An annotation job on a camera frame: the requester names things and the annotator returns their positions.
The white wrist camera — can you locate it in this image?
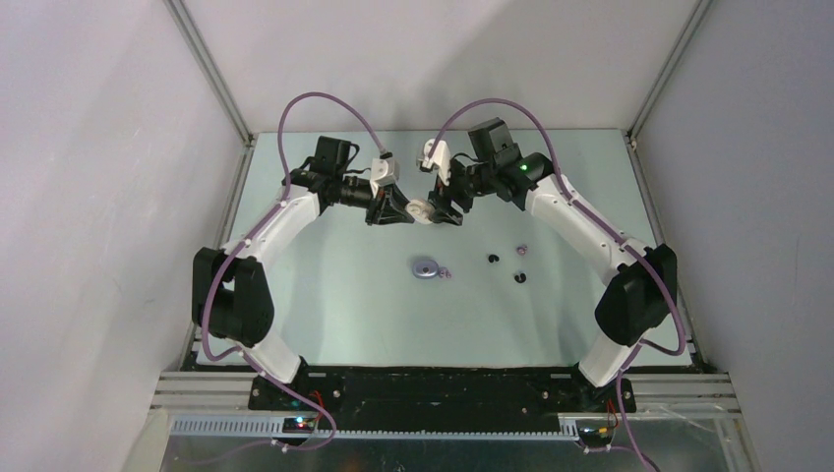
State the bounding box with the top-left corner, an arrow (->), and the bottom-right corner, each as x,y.
369,152 -> 399,193
416,139 -> 451,179

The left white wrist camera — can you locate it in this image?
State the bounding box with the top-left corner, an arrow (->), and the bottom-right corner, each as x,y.
369,152 -> 399,193

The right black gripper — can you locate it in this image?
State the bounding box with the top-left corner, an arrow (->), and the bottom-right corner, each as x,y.
428,156 -> 497,226

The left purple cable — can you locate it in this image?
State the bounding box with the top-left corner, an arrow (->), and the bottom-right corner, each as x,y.
200,91 -> 390,452

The right aluminium frame post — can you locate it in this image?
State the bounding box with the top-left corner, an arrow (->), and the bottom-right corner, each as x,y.
625,0 -> 715,151

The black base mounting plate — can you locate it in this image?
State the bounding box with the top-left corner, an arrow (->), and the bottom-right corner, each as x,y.
248,366 -> 636,432

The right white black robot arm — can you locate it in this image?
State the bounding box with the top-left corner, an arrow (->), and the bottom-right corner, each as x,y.
409,118 -> 678,411

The white earbud charging case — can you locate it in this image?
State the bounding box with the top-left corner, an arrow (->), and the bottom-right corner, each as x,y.
406,199 -> 435,225

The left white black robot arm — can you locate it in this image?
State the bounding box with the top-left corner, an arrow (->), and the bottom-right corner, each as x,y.
192,137 -> 414,410

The grey slotted cable duct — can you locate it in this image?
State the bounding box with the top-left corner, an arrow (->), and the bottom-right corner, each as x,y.
170,414 -> 579,442

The aluminium front frame rail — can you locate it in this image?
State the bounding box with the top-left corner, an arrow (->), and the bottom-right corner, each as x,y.
151,372 -> 742,419

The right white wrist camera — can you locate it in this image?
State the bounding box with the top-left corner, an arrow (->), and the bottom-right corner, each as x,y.
416,139 -> 451,179

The left aluminium frame post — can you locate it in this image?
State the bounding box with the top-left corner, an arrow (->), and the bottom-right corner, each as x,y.
163,0 -> 253,147

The purple cable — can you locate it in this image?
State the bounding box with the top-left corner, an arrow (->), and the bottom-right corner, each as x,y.
426,97 -> 688,472
200,91 -> 390,452

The aluminium frame post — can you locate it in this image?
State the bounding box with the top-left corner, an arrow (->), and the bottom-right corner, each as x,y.
625,0 -> 715,151
163,0 -> 253,147

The purple earbud charging case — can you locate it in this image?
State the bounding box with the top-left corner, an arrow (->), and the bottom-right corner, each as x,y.
411,257 -> 441,279

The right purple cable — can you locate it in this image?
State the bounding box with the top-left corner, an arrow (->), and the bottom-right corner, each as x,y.
426,97 -> 688,472

